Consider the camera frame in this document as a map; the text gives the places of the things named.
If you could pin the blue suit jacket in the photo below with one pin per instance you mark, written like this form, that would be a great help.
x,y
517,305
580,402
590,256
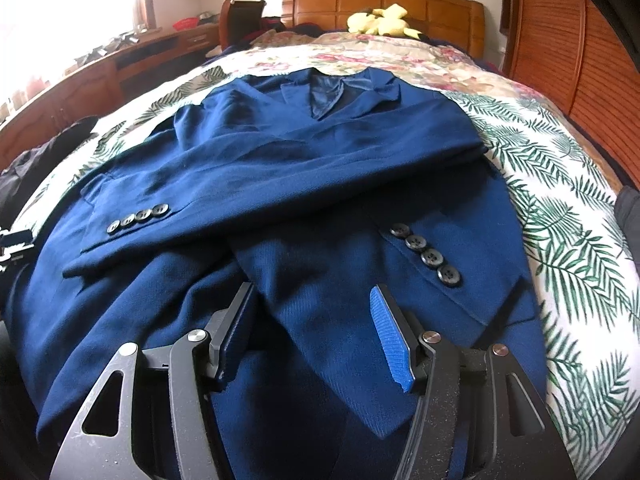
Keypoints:
x,y
310,185

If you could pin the black garment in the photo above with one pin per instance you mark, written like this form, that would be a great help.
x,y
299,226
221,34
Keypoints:
x,y
40,165

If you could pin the black metal device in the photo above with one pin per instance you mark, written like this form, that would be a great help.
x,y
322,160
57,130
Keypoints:
x,y
115,42

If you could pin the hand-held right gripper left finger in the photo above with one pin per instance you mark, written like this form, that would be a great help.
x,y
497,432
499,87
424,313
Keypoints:
x,y
235,332

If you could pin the wooden chair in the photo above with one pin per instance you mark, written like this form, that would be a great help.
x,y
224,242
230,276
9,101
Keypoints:
x,y
245,17

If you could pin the wooden desk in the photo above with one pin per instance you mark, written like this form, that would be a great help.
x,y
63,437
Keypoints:
x,y
65,90

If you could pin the wooden framed window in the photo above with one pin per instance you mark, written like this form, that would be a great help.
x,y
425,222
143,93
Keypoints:
x,y
65,0

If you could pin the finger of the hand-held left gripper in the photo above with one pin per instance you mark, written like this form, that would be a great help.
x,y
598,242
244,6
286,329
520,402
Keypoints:
x,y
15,239

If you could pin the yellow plush toy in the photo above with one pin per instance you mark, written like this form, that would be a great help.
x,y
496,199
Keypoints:
x,y
382,20

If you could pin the leaf print bed sheet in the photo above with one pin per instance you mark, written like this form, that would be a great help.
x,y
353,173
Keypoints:
x,y
575,260

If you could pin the floral quilt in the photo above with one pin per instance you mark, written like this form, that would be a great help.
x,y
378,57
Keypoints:
x,y
400,57

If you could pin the red bowl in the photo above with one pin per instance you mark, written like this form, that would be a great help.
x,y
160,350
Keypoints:
x,y
184,23

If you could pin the wooden slatted wardrobe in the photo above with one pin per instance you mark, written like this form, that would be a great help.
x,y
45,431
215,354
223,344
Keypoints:
x,y
565,35

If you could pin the grey cloth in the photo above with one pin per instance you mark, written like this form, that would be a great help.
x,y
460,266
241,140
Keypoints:
x,y
629,215

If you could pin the wooden bed headboard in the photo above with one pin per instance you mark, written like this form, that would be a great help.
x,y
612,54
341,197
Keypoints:
x,y
320,2

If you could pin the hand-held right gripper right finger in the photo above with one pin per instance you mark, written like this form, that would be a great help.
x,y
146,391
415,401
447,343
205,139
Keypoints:
x,y
392,340

